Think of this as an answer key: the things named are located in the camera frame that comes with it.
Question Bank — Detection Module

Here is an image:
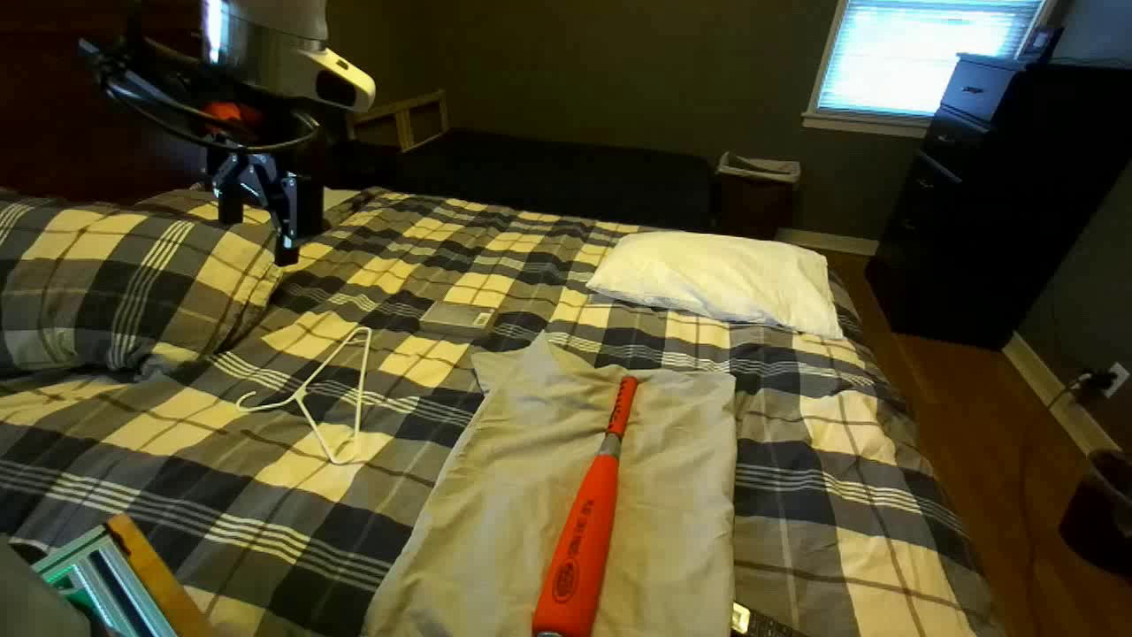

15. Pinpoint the plaid covered pillow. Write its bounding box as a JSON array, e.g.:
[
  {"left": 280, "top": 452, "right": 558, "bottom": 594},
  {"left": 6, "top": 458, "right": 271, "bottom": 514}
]
[{"left": 0, "top": 195, "right": 280, "bottom": 374}]

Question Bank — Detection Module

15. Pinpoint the grey pillow case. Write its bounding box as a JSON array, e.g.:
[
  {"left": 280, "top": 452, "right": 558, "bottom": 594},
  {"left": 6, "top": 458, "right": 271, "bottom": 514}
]
[{"left": 363, "top": 340, "right": 734, "bottom": 637}]

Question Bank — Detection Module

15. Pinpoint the dark low couch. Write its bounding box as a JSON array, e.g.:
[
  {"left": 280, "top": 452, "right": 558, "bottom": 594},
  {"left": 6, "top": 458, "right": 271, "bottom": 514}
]
[{"left": 331, "top": 130, "right": 716, "bottom": 229}]

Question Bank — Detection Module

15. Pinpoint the black tall dresser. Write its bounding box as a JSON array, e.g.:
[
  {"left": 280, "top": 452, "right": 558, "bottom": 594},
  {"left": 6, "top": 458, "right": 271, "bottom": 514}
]
[{"left": 865, "top": 52, "right": 1132, "bottom": 349}]

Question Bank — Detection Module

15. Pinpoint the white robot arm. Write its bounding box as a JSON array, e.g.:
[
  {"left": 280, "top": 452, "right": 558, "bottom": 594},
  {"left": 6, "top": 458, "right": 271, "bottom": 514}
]
[{"left": 78, "top": 0, "right": 375, "bottom": 264}]

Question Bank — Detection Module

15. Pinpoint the plaid checkered bed comforter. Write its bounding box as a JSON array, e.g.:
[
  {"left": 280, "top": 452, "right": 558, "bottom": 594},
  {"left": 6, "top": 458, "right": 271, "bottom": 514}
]
[{"left": 0, "top": 192, "right": 1002, "bottom": 637}]

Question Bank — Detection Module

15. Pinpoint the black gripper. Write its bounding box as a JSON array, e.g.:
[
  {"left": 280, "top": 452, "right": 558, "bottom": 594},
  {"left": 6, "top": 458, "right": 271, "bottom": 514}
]
[{"left": 205, "top": 148, "right": 325, "bottom": 264}]

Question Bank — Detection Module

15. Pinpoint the window with white frame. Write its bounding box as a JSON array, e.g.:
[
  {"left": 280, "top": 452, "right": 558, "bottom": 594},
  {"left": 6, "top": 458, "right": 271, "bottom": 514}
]
[{"left": 802, "top": 0, "right": 1059, "bottom": 137}]

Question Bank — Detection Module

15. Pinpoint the dark bin with liner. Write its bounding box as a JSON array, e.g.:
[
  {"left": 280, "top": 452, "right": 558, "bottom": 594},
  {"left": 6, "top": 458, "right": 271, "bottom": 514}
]
[{"left": 716, "top": 148, "right": 802, "bottom": 238}]

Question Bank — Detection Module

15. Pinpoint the orange plastic baseball bat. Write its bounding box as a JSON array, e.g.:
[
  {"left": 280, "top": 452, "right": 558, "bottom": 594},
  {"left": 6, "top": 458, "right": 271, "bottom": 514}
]
[{"left": 532, "top": 374, "right": 637, "bottom": 637}]

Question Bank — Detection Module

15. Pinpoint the white pillow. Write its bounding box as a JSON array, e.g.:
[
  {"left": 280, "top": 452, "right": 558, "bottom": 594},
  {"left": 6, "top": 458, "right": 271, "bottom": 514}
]
[{"left": 586, "top": 229, "right": 843, "bottom": 337}]

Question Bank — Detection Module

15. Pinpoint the green framed wooden stand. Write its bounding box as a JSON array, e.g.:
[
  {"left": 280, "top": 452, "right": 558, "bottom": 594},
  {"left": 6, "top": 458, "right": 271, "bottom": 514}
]
[{"left": 33, "top": 514, "right": 213, "bottom": 637}]

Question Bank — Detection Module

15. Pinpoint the white wire clothes hanger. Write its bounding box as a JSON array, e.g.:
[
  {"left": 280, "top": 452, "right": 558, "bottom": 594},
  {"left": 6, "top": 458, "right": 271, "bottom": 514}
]
[{"left": 237, "top": 325, "right": 410, "bottom": 467}]

